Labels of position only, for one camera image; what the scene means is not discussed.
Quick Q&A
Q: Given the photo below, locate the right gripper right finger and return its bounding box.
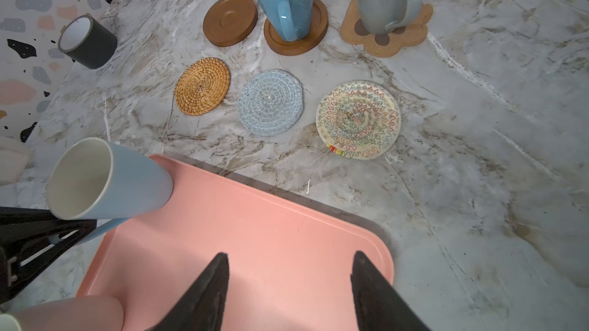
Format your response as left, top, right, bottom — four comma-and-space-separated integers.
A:
351, 251, 429, 330

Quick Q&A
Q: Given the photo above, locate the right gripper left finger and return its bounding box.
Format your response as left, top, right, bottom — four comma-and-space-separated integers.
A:
153, 252, 229, 331

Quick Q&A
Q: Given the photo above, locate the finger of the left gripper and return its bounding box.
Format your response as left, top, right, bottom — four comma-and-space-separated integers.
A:
1, 207, 97, 303

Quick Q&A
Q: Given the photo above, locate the white mug blue handle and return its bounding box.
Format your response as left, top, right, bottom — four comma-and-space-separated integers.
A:
46, 138, 173, 242

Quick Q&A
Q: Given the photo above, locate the white mug pink handle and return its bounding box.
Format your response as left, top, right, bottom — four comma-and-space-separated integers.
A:
1, 296, 124, 331

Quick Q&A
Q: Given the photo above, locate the beige patterned round coaster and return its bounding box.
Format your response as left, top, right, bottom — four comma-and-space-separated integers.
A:
316, 80, 401, 160

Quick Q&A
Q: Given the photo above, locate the woven rattan coaster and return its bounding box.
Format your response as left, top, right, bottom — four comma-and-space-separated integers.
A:
174, 57, 231, 116

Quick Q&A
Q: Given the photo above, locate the paw print wooden coaster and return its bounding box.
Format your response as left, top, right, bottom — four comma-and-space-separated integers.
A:
340, 0, 433, 58

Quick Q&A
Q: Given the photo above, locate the brown wooden coaster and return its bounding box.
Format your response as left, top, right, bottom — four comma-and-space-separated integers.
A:
264, 0, 328, 56
202, 0, 258, 47

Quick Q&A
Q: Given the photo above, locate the light blue round coaster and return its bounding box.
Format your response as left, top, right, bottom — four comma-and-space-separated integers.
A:
238, 69, 304, 136

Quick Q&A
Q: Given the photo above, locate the pink silicone tray mat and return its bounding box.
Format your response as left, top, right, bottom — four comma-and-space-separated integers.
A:
78, 155, 394, 330

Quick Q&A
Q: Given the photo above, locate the black tape roll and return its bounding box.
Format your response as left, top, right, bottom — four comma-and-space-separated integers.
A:
58, 14, 118, 70

